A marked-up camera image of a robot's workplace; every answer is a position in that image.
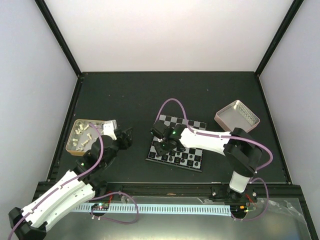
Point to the gold tin with white pieces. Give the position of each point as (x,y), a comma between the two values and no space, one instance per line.
(82,136)

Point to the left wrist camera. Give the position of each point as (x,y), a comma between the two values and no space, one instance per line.
(109,127)

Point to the black and white chessboard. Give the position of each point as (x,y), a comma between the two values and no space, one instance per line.
(185,159)

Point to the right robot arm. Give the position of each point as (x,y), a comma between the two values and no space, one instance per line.
(237,146)

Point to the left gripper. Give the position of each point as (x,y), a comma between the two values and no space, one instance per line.
(126,141)

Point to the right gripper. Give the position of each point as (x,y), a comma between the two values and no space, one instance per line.
(160,151)

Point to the pink metal tin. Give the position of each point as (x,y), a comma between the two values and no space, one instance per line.
(236,115)

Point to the white slotted cable duct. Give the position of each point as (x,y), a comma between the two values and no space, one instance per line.
(165,209)

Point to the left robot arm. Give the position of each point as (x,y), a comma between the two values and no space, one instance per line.
(77,186)

